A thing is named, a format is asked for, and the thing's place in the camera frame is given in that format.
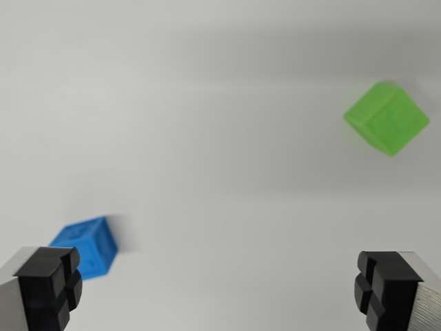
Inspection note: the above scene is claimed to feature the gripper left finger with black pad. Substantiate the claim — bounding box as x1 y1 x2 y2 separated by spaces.
0 245 83 331

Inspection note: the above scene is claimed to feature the blue cube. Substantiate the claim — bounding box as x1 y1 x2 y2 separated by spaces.
48 216 119 282

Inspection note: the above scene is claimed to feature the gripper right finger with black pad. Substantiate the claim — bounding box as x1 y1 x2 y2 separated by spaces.
353 250 441 331

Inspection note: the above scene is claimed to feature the green cube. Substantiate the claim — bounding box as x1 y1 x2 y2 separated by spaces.
342 81 431 158

